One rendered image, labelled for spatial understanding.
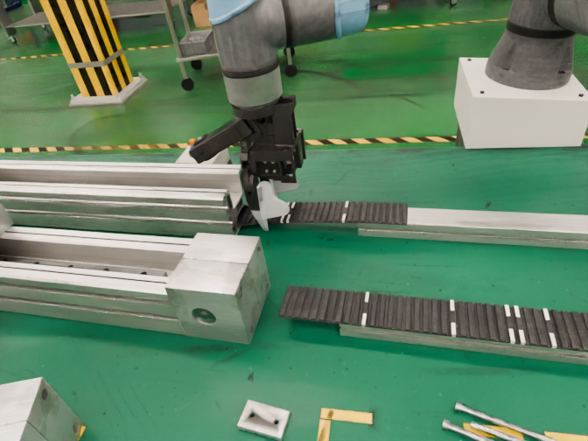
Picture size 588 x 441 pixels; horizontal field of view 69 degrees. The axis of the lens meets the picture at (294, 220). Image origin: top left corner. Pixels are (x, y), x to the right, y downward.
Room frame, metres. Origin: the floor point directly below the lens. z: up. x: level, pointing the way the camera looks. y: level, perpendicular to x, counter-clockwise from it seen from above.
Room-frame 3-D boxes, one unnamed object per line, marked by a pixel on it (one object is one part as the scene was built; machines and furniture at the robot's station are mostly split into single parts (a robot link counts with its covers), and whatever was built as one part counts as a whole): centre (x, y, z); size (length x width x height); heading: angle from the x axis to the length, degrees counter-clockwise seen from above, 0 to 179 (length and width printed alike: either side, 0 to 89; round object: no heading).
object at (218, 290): (0.41, 0.10, 0.83); 0.12 x 0.09 x 0.10; 161
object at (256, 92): (0.57, 0.02, 1.02); 0.08 x 0.08 x 0.05
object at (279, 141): (0.56, 0.02, 0.94); 0.09 x 0.08 x 0.12; 71
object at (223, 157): (0.74, 0.16, 0.81); 0.10 x 0.08 x 0.06; 161
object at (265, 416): (0.23, 0.06, 0.78); 0.05 x 0.03 x 0.01; 66
